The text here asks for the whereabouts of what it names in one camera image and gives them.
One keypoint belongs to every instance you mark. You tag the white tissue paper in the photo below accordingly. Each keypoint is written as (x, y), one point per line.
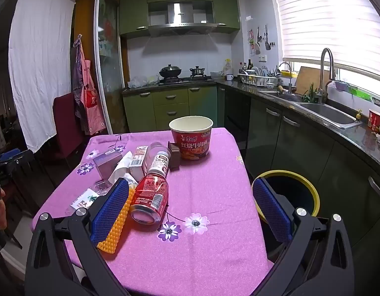
(122, 168)

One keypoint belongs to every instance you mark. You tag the small milk carton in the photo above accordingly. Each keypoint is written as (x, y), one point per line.
(137, 160)

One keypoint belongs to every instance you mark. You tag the hanging kitchen utensils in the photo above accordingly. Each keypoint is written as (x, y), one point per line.
(258, 40)

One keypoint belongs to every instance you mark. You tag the small steel faucet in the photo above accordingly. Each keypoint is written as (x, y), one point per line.
(289, 77)

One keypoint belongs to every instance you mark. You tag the black yellow-rimmed trash bin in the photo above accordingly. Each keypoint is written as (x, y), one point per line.
(313, 191)

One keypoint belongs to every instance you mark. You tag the glass sliding door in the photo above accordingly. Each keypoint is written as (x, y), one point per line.
(111, 61)

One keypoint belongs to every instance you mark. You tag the red soda can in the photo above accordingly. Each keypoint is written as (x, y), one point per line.
(150, 191)

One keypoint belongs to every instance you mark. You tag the green plant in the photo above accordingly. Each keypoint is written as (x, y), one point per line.
(310, 95)

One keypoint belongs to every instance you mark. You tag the pink checked apron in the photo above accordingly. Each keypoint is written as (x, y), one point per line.
(88, 98)

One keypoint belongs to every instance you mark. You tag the white enamel mug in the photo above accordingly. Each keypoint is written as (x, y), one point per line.
(229, 77)

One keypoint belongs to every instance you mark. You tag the white window blind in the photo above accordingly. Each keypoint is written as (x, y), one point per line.
(325, 21)

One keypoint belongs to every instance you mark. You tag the white supplement bottle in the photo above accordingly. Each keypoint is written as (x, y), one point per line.
(159, 162)

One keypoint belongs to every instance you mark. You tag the plastic bags on counter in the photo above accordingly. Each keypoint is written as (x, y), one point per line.
(140, 81)

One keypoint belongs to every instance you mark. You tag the purple cardboard box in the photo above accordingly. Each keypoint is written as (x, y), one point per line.
(105, 166)

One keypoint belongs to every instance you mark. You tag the green upper kitchen cabinets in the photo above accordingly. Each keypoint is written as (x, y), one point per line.
(134, 12)

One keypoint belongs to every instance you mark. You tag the black wok with lid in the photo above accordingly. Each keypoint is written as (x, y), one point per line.
(170, 72)

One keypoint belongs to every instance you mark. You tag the tall steel faucet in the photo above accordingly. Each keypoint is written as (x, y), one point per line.
(330, 64)

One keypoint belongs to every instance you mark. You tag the dish rack with dishes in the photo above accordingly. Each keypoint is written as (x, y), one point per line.
(258, 78)

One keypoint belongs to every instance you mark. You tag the steel range hood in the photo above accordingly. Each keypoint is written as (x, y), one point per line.
(180, 21)

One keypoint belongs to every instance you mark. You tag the purple plastic basket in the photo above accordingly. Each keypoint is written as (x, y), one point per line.
(339, 85)

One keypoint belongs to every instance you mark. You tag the pink floral tablecloth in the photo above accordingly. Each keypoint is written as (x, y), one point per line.
(202, 209)

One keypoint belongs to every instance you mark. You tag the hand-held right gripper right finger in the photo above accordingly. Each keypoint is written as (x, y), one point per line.
(271, 209)

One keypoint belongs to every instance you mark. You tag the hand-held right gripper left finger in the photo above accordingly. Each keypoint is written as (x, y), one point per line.
(111, 209)

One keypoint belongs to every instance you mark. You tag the green plastic tray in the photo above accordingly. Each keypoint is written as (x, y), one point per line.
(361, 93)

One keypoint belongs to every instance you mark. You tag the dark green lower cabinets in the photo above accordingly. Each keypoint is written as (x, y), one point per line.
(301, 148)

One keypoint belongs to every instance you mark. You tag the yellow cooking oil bottle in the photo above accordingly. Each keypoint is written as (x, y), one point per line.
(227, 67)

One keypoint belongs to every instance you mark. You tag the wooden cutting board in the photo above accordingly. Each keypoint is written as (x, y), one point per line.
(310, 80)

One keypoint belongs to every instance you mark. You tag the red mug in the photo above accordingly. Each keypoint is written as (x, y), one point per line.
(375, 121)

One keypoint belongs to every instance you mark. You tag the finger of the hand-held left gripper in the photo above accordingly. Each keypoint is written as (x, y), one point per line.
(11, 154)

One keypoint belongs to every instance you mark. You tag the light green lower cabinets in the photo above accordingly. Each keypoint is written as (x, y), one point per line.
(171, 108)

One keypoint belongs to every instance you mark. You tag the black gas stove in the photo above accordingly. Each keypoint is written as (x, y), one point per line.
(187, 80)

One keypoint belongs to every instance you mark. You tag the yellow sponge holder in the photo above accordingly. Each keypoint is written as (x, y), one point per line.
(289, 74)

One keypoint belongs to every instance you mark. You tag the steel pot with lid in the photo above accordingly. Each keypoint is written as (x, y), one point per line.
(197, 71)

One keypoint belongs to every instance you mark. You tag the steel kitchen sink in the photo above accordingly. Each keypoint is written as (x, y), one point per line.
(325, 114)

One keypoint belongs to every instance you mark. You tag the white curtain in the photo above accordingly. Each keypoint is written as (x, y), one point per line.
(39, 67)

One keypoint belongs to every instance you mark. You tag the red instant noodle cup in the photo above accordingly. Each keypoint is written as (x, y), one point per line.
(191, 141)

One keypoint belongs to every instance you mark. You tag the dark red chair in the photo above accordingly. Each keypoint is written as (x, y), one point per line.
(66, 123)

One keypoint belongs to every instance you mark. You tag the orange foam net sleeve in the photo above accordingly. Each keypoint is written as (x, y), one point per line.
(116, 234)

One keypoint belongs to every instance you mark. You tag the small brown box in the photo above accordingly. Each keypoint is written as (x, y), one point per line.
(174, 157)

